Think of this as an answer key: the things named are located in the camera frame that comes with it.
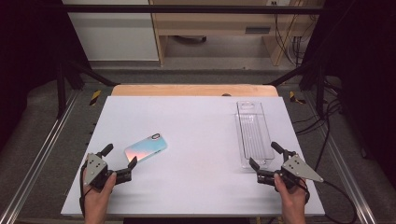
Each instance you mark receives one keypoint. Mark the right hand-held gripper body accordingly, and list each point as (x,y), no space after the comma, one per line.
(297,168)

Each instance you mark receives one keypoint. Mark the aluminium floor rail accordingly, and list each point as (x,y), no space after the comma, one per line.
(345,174)
(40,155)

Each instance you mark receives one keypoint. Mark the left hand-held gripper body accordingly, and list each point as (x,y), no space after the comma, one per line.
(95,169)

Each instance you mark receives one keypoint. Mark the white cabinet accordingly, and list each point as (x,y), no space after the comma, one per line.
(115,34)

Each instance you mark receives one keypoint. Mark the iridescent phone case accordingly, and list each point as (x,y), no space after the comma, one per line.
(145,148)

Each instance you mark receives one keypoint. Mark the black metal stand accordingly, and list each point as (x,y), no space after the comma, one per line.
(61,93)
(319,90)

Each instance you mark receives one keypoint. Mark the light wooden desk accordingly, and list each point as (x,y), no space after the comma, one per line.
(214,21)

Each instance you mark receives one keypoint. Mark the black horizontal bar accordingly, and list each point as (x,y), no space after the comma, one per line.
(186,9)

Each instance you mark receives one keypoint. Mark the person's right hand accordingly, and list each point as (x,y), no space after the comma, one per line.
(292,197)

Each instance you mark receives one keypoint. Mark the black curtain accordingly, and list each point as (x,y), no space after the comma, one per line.
(28,62)
(367,77)

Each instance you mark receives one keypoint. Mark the person's left hand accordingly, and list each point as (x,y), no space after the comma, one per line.
(96,197)

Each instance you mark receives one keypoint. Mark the clear plastic packaging box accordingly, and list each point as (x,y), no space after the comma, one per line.
(253,133)

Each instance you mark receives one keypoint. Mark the wooden table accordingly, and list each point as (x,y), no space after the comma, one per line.
(186,90)

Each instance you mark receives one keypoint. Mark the yellow black tape piece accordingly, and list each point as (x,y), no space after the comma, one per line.
(95,97)
(294,98)

